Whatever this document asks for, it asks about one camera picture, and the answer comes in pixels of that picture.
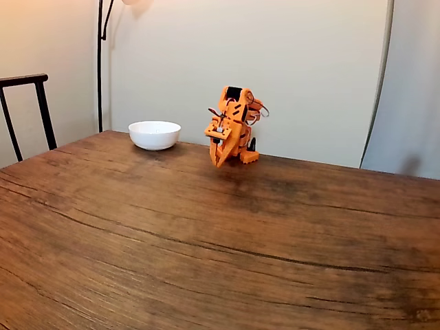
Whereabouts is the black chair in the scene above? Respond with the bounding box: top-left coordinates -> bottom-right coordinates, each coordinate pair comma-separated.
0,73 -> 58,162

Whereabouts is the black floor lamp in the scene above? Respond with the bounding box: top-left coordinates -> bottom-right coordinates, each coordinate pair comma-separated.
97,0 -> 154,133

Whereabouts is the white bowl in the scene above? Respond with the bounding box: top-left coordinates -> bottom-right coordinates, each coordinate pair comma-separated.
128,120 -> 182,151

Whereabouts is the orange camera mount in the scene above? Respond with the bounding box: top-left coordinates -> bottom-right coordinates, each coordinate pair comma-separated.
203,124 -> 232,142

